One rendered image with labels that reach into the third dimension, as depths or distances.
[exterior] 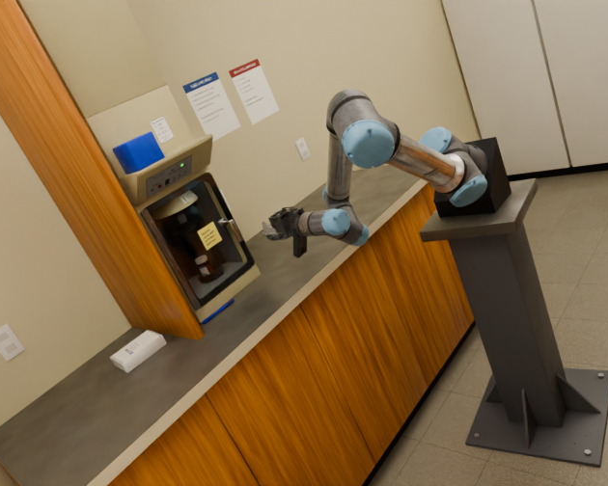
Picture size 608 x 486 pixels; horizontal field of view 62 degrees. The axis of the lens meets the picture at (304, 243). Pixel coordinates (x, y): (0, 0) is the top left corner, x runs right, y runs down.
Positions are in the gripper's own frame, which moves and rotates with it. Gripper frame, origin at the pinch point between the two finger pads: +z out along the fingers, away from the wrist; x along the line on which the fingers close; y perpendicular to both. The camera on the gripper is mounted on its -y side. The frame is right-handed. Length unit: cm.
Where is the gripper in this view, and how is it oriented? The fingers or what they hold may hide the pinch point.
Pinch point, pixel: (266, 232)
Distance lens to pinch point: 173.5
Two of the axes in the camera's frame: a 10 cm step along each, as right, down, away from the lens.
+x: -6.1, 5.1, -6.1
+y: -3.9, -8.6, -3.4
